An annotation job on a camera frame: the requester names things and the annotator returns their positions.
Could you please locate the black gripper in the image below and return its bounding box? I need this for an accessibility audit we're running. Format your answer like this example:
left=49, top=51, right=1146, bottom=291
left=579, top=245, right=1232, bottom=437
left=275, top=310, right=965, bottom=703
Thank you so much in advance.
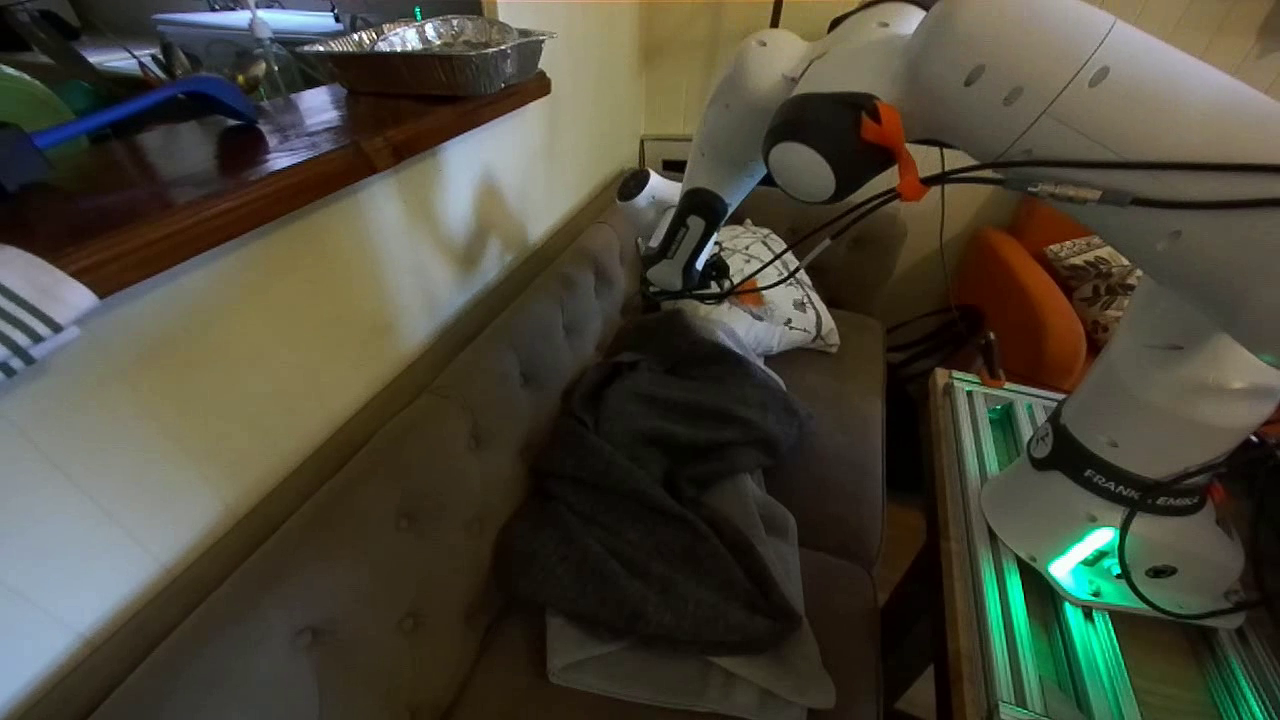
left=646, top=235, right=735, bottom=303

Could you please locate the white patterned pillow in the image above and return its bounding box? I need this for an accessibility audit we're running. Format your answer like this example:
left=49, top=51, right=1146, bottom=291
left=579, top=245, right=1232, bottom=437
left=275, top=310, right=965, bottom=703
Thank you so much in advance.
left=658, top=216, right=849, bottom=364

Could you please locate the framed picture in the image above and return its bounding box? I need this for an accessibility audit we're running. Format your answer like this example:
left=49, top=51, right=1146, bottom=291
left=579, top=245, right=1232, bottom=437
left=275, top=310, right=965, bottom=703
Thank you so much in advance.
left=635, top=134, right=695, bottom=178

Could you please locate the dark gray blanket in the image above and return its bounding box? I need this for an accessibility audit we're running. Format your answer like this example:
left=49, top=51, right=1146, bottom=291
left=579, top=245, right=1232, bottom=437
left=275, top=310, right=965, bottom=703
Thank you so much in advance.
left=496, top=312, right=812, bottom=657

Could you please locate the orange armchair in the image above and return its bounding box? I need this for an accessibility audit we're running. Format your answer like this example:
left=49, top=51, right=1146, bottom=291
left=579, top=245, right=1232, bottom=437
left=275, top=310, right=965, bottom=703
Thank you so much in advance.
left=953, top=195, right=1153, bottom=396

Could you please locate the aluminum foil tray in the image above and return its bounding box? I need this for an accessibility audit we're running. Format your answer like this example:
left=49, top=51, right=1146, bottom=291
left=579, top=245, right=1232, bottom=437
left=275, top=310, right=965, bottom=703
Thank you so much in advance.
left=291, top=13, right=552, bottom=101

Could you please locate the wooden table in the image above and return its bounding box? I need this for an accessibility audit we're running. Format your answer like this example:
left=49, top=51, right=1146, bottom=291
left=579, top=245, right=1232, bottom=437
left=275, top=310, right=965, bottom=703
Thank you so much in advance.
left=923, top=368, right=995, bottom=720

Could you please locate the patterned armchair cushion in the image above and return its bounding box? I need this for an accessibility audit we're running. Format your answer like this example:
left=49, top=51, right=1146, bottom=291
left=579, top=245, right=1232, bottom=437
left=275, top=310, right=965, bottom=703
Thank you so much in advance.
left=1041, top=233, right=1148, bottom=351

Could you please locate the gray tufted sofa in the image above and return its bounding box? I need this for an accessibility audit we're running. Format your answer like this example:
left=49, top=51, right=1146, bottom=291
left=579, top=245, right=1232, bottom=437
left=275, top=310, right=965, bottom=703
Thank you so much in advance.
left=86, top=174, right=914, bottom=720

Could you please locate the brown wooden shelf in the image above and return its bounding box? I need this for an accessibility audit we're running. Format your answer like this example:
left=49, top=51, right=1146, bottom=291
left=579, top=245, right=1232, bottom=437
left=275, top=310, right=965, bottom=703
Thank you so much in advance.
left=0, top=71, right=556, bottom=300

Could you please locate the white flat tray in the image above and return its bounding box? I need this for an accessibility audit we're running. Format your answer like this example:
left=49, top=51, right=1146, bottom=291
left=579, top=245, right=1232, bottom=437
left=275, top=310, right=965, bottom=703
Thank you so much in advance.
left=153, top=7, right=351, bottom=49

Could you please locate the blue plastic ladle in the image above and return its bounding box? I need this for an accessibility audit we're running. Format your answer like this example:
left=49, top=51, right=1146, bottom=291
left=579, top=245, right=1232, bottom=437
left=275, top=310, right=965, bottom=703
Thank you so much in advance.
left=0, top=71, right=263, bottom=192

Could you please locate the white striped towel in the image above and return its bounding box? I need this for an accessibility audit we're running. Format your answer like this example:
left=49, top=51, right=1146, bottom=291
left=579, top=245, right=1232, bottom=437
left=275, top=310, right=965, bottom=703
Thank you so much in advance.
left=0, top=240, right=104, bottom=384

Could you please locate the green plastic dish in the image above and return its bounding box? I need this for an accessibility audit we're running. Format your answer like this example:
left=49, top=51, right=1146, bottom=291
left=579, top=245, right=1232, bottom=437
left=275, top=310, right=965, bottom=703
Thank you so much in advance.
left=0, top=60, right=86, bottom=153

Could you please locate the black cable bundle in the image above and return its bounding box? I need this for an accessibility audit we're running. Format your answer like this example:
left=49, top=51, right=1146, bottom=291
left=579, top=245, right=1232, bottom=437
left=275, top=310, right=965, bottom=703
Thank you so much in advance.
left=884, top=303, right=1003, bottom=394

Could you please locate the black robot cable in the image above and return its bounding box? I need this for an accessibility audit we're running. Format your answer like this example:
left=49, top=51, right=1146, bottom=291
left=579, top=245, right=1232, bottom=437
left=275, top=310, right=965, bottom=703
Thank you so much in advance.
left=717, top=156, right=1280, bottom=297

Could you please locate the black looped base cable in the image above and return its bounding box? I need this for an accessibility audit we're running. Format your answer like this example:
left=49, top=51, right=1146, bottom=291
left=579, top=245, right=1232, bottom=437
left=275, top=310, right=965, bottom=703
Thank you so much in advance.
left=1115, top=466, right=1265, bottom=627

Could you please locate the aluminum robot base frame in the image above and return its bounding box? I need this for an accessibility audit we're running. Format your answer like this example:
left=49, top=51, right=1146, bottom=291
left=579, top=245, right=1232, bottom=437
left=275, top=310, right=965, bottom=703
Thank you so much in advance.
left=929, top=368, right=1280, bottom=720

